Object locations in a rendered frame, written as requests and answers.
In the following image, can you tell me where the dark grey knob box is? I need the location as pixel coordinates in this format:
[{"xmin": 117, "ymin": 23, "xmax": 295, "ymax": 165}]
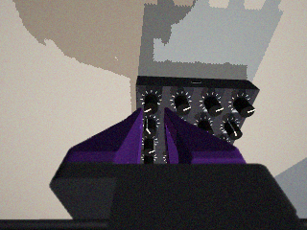
[{"xmin": 135, "ymin": 76, "xmax": 260, "ymax": 164}]

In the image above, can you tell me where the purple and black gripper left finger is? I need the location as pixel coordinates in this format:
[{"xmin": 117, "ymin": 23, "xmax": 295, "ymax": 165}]
[{"xmin": 60, "ymin": 108, "xmax": 143, "ymax": 165}]

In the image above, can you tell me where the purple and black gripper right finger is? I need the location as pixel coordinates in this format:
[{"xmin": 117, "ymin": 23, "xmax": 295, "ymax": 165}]
[{"xmin": 164, "ymin": 107, "xmax": 246, "ymax": 164}]

